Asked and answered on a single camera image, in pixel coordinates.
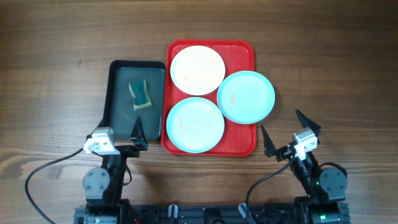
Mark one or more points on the white round plate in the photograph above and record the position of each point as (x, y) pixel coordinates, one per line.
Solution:
(197, 70)

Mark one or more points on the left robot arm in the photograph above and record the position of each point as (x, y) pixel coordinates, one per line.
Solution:
(104, 185)

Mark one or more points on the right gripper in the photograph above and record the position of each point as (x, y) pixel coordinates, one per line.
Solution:
(282, 154)

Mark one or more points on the red plastic tray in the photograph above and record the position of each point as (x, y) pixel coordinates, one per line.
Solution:
(238, 140)

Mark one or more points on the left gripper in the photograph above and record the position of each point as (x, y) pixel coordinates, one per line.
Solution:
(139, 141)

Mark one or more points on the black rectangular tray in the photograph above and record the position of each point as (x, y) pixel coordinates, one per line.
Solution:
(119, 113)

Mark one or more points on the green and yellow sponge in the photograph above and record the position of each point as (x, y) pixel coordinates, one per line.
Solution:
(139, 92)

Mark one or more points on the light blue plate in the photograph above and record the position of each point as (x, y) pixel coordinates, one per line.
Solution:
(195, 125)
(246, 97)

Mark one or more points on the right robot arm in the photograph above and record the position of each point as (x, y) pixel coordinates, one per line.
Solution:
(324, 184)

